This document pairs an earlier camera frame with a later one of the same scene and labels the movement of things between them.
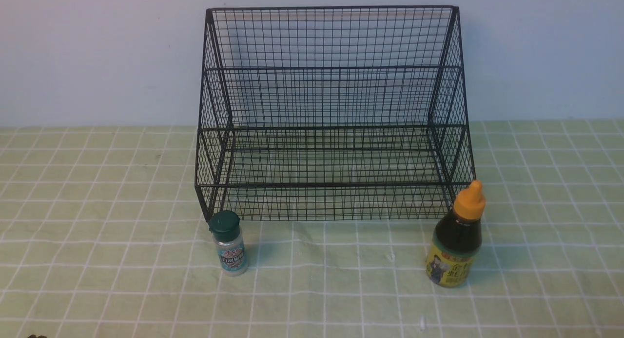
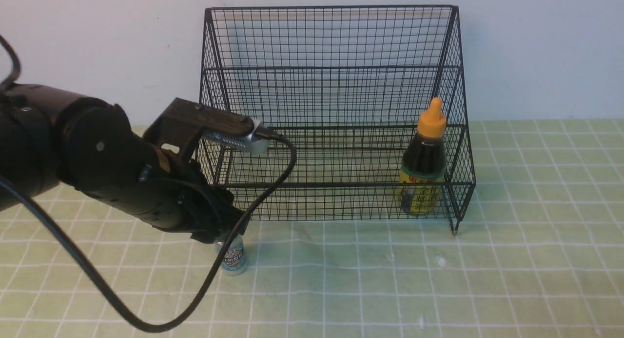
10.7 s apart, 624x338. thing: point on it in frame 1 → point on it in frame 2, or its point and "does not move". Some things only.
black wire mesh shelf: x=333 y=113 does not move
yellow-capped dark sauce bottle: x=457 y=241 → x=423 y=165
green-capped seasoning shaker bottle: x=230 y=242 does not move
